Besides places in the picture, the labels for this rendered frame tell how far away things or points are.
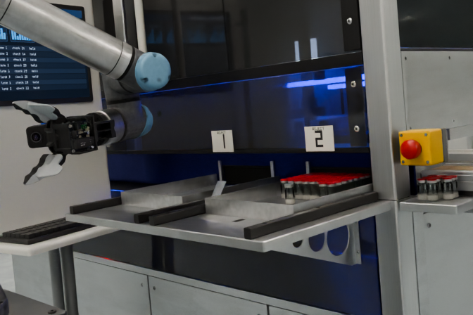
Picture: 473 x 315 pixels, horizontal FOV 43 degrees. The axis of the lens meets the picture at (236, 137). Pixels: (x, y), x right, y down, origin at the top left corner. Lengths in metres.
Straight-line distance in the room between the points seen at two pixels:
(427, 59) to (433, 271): 0.49
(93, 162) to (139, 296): 0.49
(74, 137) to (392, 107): 0.66
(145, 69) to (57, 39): 0.17
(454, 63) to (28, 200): 1.24
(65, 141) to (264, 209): 0.41
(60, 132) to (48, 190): 0.72
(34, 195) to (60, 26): 0.83
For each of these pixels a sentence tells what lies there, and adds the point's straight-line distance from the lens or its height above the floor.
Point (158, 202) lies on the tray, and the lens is 1.49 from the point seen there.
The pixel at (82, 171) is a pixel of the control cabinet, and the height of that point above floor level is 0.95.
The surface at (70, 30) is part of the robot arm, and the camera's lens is 1.16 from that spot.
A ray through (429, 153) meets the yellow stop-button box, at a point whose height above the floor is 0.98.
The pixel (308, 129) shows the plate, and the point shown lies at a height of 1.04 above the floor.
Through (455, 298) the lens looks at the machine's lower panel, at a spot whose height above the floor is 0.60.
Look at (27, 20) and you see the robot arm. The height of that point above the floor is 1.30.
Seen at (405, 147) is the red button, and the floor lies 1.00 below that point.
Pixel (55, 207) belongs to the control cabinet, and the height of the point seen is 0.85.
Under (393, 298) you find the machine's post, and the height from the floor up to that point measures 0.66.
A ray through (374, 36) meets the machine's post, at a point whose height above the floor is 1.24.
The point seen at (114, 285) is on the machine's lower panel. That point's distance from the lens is 2.26.
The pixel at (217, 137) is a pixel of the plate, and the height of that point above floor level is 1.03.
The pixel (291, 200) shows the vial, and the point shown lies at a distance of 1.36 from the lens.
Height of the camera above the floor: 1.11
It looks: 3 degrees down
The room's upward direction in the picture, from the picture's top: 5 degrees counter-clockwise
